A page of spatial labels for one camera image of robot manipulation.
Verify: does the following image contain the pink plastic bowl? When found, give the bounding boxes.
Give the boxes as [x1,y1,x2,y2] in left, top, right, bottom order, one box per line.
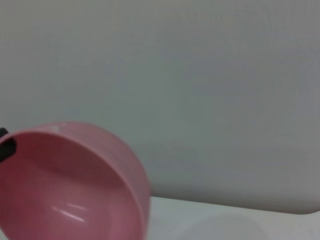
[0,121,151,240]

